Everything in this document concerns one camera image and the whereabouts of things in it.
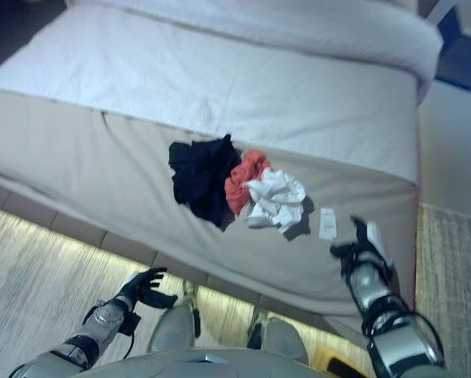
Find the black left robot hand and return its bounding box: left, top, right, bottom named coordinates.
left=120, top=267, right=180, bottom=310

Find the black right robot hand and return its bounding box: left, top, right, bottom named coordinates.
left=328, top=214, right=396, bottom=277

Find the beige panelled bed base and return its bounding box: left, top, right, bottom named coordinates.
left=0, top=172, right=373, bottom=358

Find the beige covered bed mattress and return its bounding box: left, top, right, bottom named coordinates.
left=0, top=87, right=420, bottom=328

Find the white textured bed sheet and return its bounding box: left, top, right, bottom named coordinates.
left=0, top=5, right=419, bottom=183

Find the small white paper tag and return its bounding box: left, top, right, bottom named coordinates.
left=319, top=208, right=336, bottom=240

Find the grey left robot leg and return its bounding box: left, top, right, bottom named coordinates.
left=146, top=280, right=202, bottom=355

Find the grey robot leg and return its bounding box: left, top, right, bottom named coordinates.
left=146, top=280, right=202, bottom=355
left=246, top=309, right=312, bottom=367

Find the grey robot torso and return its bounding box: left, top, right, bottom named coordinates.
left=72, top=346, right=312, bottom=378

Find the white crumpled garment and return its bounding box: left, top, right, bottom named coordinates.
left=241, top=167, right=308, bottom=236

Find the yellow and black device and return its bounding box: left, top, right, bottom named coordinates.
left=311, top=343, right=373, bottom=376

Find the grey right robot leg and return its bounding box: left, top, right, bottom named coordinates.
left=246, top=309, right=312, bottom=367

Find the black crumpled garment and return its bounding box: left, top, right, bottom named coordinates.
left=168, top=134, right=243, bottom=232

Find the red crumpled garment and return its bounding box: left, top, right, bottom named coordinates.
left=224, top=148, right=273, bottom=216

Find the white folded duvet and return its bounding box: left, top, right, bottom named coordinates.
left=68, top=0, right=444, bottom=104

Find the dark blue furniture piece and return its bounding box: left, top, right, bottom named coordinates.
left=433, top=2, right=471, bottom=94

